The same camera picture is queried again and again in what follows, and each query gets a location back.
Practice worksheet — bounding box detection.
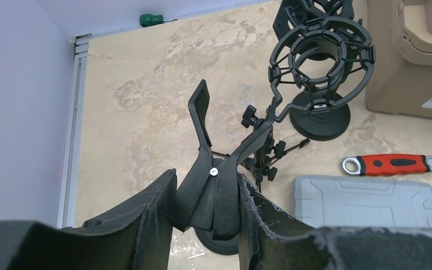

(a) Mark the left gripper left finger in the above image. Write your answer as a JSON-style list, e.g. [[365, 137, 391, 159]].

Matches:
[[0, 169, 177, 269]]

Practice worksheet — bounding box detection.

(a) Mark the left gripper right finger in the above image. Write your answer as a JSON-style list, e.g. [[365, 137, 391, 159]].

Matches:
[[237, 174, 432, 269]]

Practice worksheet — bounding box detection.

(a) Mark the black round-base shock mount stand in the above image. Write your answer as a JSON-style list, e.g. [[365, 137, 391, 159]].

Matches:
[[269, 1, 357, 141]]

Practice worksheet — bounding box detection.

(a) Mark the black tripod shock mount stand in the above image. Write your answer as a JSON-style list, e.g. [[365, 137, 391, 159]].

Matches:
[[212, 15, 376, 192]]

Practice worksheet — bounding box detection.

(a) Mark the grey plastic case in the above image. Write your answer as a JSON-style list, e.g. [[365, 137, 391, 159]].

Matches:
[[291, 175, 432, 228]]

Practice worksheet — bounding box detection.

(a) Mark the tan plastic tool case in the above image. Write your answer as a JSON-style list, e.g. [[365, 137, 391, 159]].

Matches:
[[366, 0, 432, 118]]

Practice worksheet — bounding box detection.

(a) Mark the aluminium frame rail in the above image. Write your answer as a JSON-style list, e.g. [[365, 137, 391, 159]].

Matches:
[[57, 33, 92, 228]]

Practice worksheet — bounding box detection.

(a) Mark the red-handled adjustable wrench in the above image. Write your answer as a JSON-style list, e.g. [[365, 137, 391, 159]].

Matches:
[[341, 154, 432, 176]]

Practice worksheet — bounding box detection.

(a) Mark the green-handled screwdriver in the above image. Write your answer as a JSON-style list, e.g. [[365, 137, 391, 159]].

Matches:
[[139, 13, 178, 28]]

